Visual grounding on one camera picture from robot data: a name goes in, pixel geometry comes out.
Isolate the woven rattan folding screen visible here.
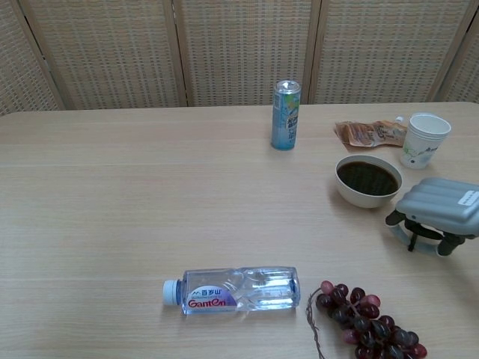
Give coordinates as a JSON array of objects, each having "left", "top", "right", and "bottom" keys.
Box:
[{"left": 0, "top": 0, "right": 479, "bottom": 117}]

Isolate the orange spouted snack pouch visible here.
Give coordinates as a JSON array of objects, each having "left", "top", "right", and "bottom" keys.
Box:
[{"left": 334, "top": 116, "right": 408, "bottom": 150}]

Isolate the white bowl with dark liquid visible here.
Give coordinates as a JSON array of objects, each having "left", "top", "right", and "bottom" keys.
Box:
[{"left": 335, "top": 154, "right": 404, "bottom": 209}]

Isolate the clear plastic water bottle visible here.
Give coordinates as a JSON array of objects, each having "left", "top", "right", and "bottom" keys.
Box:
[{"left": 162, "top": 266, "right": 302, "bottom": 316}]

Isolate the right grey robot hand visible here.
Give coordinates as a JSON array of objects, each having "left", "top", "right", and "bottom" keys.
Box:
[{"left": 385, "top": 177, "right": 479, "bottom": 257}]

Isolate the white printed paper cup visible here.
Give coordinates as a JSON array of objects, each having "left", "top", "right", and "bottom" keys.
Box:
[{"left": 399, "top": 113, "right": 452, "bottom": 170}]

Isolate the bunch of red grapes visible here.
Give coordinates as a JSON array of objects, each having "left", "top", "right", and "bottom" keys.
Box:
[{"left": 305, "top": 280, "right": 428, "bottom": 359}]

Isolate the light blue drink can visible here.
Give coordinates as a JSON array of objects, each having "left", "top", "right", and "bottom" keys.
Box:
[{"left": 270, "top": 79, "right": 302, "bottom": 152}]

